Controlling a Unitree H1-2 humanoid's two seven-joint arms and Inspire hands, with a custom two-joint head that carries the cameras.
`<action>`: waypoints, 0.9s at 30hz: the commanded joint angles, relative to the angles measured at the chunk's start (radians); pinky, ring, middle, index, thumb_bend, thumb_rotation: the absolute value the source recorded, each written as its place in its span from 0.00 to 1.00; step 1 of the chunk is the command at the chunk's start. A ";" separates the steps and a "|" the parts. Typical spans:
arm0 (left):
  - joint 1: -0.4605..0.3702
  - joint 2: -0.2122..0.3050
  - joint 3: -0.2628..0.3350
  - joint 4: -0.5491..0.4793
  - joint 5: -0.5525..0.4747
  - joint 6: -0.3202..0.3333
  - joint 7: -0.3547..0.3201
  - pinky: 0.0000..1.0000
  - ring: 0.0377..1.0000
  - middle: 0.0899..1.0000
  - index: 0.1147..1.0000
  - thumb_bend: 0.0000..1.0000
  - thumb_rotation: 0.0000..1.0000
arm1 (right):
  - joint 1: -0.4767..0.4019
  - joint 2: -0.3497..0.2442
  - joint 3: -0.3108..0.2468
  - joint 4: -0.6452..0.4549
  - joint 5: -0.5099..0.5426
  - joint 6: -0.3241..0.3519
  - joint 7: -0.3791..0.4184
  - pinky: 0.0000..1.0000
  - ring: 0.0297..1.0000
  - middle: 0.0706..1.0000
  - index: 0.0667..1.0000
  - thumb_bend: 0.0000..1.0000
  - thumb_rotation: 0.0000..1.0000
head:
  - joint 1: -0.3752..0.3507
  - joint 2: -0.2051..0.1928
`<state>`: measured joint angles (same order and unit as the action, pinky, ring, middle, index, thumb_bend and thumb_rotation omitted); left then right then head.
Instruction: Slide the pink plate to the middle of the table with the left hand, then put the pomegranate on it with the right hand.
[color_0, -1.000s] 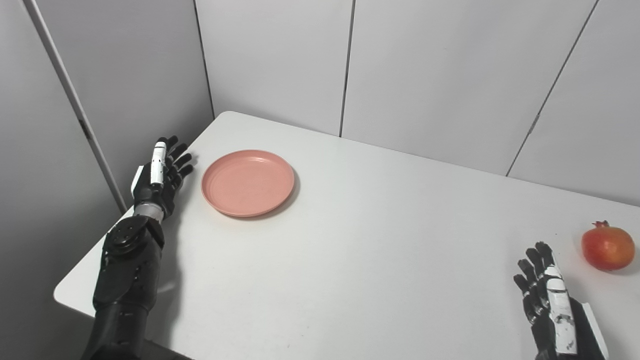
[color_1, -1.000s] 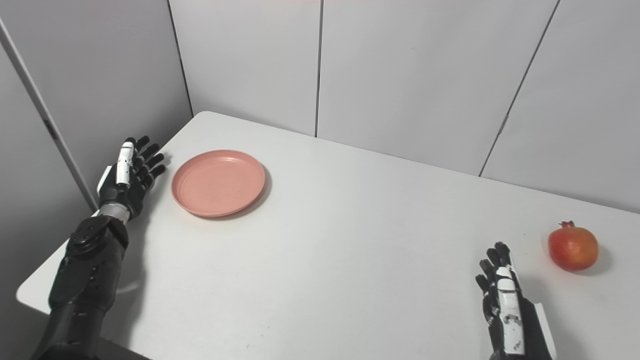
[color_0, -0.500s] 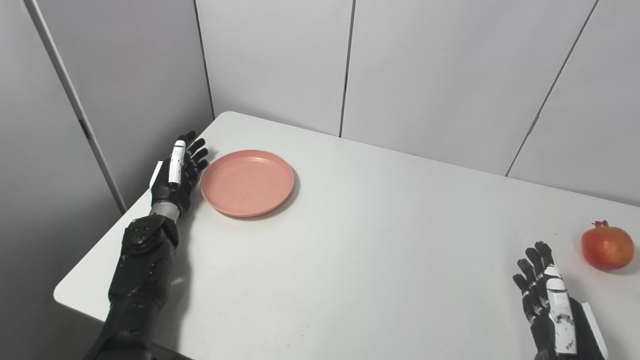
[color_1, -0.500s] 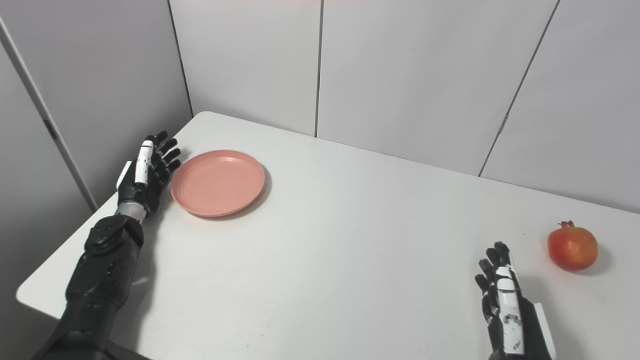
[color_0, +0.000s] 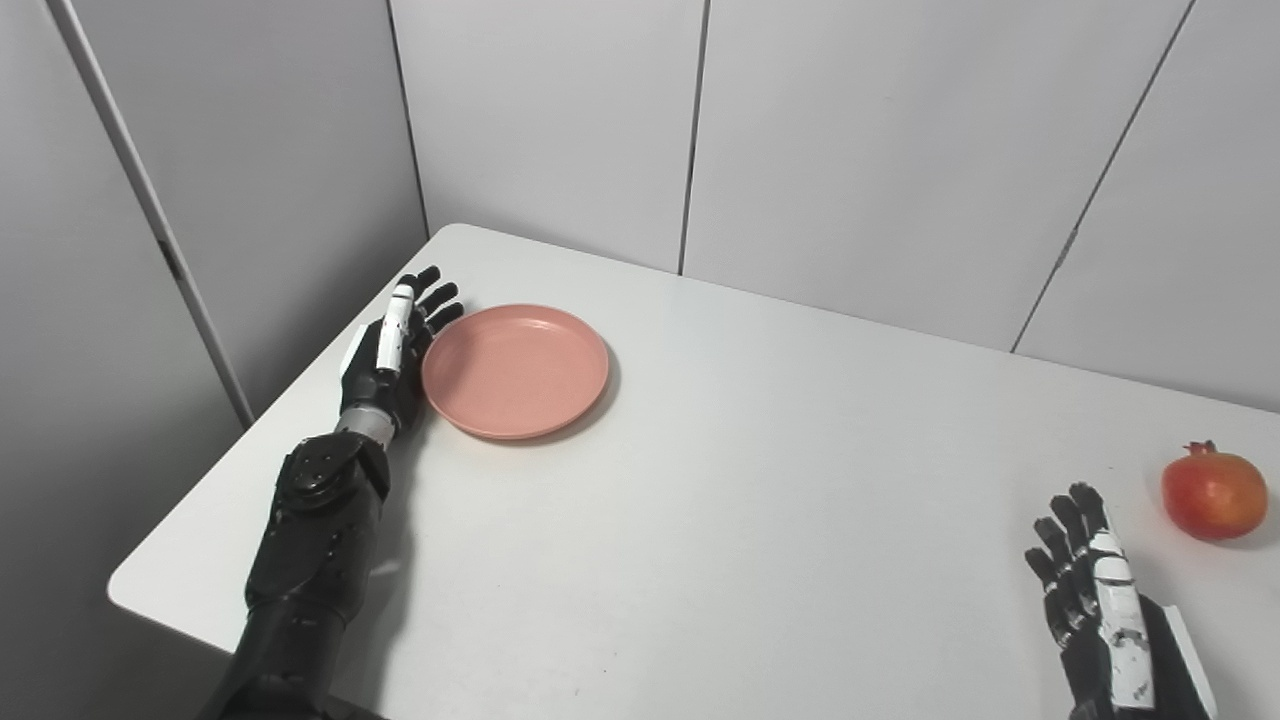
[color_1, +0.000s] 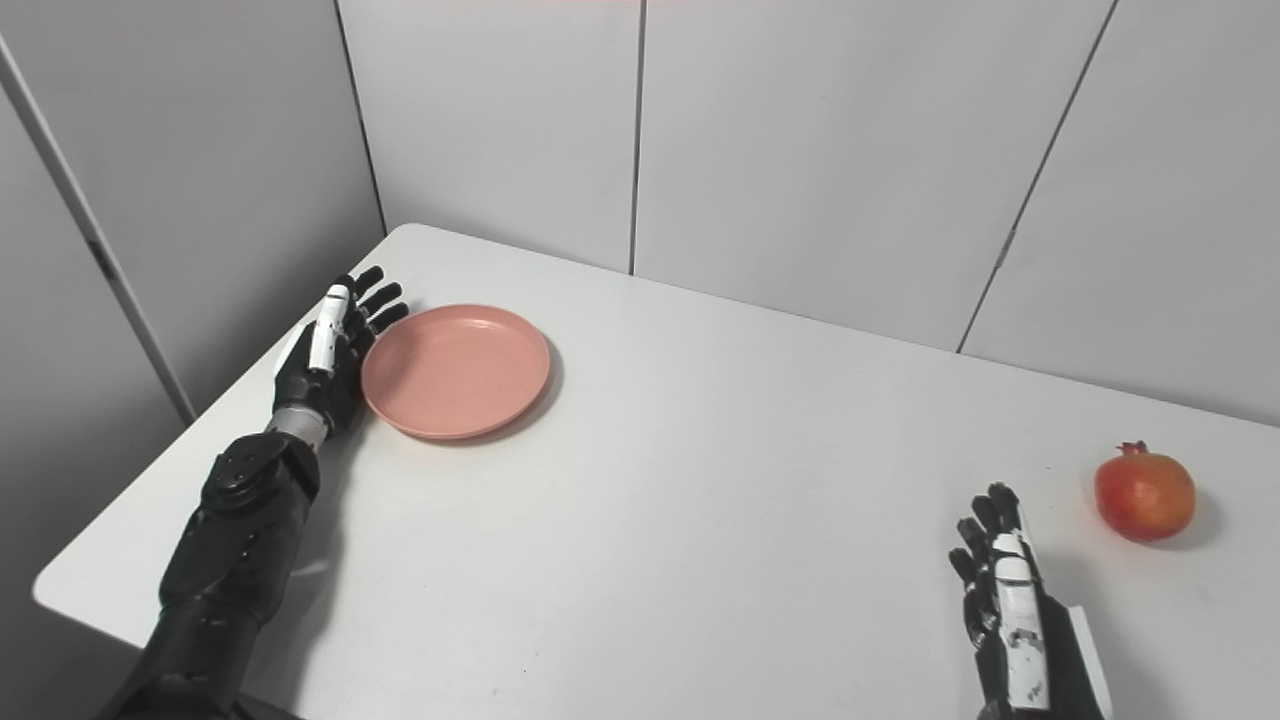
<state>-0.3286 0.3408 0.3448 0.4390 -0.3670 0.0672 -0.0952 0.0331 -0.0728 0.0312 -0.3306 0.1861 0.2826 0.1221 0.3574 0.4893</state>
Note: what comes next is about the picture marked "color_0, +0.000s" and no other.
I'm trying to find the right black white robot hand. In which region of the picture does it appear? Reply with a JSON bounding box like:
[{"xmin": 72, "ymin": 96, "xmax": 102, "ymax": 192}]
[{"xmin": 1024, "ymin": 483, "xmax": 1220, "ymax": 720}]

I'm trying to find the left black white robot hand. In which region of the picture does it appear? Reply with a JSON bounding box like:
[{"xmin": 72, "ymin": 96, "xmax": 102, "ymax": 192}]
[{"xmin": 338, "ymin": 265, "xmax": 466, "ymax": 437}]

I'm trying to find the pink round plate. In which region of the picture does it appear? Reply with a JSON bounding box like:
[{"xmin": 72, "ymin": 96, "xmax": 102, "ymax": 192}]
[{"xmin": 421, "ymin": 304, "xmax": 611, "ymax": 442}]

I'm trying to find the red pomegranate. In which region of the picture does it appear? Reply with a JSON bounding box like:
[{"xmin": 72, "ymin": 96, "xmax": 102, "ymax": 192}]
[{"xmin": 1161, "ymin": 440, "xmax": 1270, "ymax": 543}]

